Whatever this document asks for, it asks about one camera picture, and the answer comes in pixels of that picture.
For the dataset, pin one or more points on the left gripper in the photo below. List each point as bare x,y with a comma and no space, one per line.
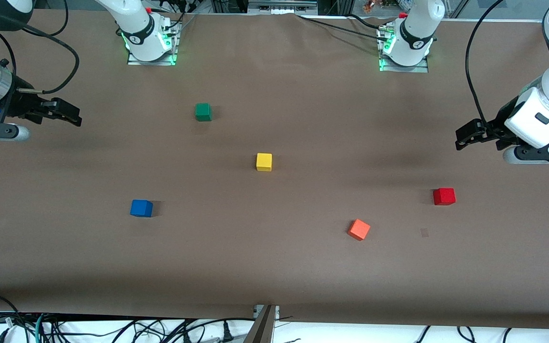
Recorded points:
497,125

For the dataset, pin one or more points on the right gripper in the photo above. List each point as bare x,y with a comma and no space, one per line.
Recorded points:
18,104

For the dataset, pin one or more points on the red block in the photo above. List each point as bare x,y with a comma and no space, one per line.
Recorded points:
444,196

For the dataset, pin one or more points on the blue block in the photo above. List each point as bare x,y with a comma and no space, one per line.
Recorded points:
141,208

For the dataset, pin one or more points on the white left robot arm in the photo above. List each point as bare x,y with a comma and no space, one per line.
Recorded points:
417,28

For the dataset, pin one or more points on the green block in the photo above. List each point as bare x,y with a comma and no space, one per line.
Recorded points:
202,112

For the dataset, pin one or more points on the orange block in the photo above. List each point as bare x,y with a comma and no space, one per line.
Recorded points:
359,229

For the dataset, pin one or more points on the colourful clutter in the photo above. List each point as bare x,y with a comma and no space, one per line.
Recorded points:
384,5

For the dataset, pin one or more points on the yellow block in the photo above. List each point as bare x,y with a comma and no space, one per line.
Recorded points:
264,162

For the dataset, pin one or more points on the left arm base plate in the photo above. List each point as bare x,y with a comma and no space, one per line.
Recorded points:
424,66

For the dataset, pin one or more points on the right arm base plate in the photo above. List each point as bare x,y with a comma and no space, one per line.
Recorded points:
175,52

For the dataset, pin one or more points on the aluminium rail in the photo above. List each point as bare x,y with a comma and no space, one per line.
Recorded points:
279,5

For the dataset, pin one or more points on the metal bracket post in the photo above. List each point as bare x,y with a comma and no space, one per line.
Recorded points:
262,328

